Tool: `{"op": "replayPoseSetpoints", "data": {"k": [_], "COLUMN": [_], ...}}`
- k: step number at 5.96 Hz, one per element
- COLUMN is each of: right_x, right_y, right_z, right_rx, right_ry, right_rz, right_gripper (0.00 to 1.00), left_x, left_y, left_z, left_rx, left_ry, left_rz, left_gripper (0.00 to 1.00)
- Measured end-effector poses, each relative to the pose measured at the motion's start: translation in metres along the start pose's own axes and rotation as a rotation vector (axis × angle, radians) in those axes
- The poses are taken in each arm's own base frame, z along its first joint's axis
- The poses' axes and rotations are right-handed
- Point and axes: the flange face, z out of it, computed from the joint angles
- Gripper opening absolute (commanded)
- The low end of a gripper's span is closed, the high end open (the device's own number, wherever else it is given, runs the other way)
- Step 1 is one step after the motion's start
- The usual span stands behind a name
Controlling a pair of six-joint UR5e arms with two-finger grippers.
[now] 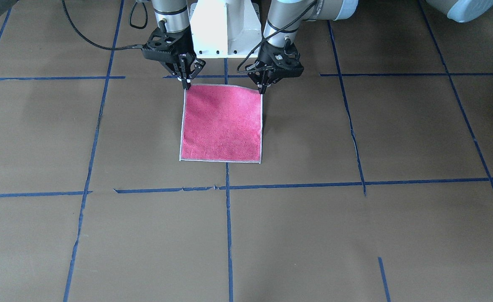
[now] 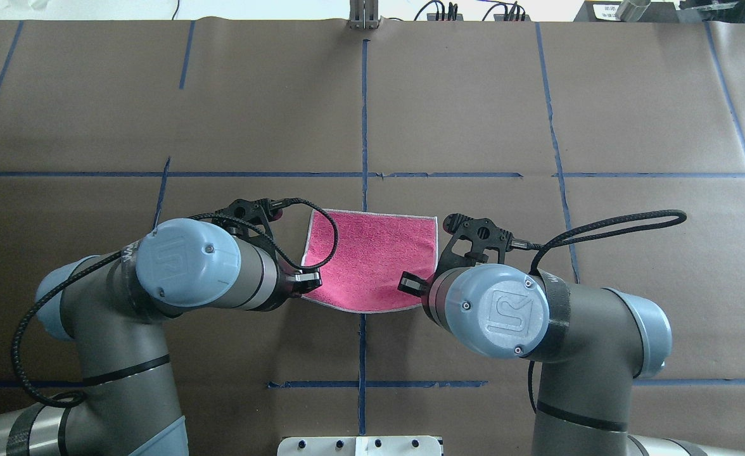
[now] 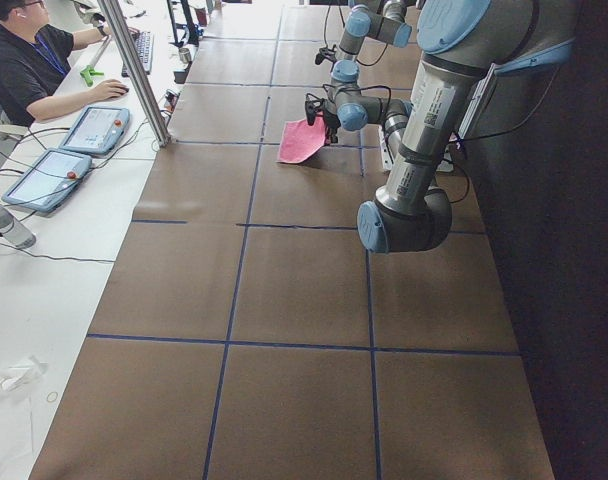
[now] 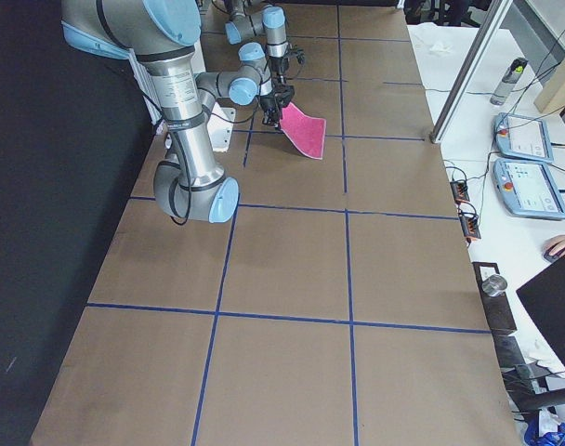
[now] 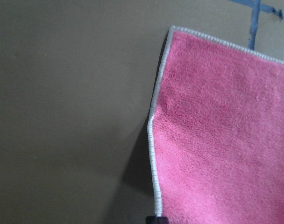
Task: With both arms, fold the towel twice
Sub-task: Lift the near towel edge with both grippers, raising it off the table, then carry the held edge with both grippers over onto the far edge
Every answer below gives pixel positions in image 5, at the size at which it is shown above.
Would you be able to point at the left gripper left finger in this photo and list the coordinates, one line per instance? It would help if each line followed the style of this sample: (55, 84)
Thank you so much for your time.
(151, 220)

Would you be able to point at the pink towel with grey edge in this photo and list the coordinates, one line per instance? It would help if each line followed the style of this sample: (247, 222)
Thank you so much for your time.
(216, 133)

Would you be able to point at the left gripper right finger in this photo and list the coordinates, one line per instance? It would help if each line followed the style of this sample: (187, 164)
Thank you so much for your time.
(162, 220)

